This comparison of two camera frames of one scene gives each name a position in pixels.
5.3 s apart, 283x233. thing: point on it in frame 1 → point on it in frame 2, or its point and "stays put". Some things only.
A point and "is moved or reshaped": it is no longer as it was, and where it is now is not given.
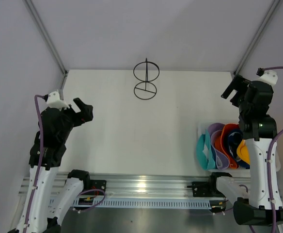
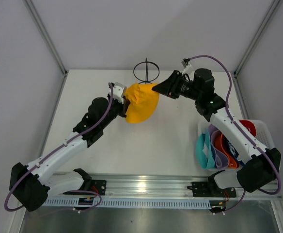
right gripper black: (239, 84) → (168, 87)
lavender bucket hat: (222, 160) stays put
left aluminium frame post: (32, 9) stays put
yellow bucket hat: (243, 151) is moved or reshaped
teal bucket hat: (203, 140) stays put
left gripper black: (85, 114) → (123, 106)
